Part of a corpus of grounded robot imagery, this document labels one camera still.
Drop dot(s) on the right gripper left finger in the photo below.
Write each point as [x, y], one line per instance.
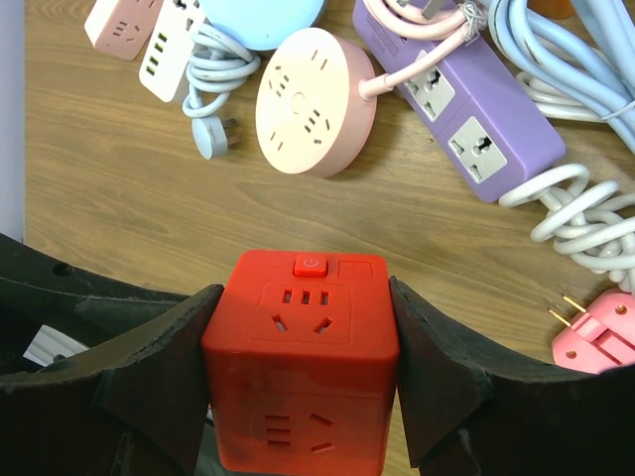
[133, 405]

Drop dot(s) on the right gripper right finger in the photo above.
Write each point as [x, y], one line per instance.
[471, 406]

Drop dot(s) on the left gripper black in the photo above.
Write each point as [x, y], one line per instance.
[38, 290]

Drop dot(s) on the red cube socket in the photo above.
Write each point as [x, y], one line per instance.
[301, 358]

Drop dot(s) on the pink round power strip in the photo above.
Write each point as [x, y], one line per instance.
[310, 117]

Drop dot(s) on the pink flat plug adapter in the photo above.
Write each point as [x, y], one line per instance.
[599, 337]

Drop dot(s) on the blue round plug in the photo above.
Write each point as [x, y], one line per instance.
[213, 136]

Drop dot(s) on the white usb power strip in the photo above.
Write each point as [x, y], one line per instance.
[163, 67]

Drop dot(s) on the pink long power strip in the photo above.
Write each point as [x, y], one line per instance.
[121, 27]

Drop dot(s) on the purple power strip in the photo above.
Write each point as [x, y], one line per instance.
[480, 115]

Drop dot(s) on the blue round power strip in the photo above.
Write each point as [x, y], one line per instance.
[262, 25]

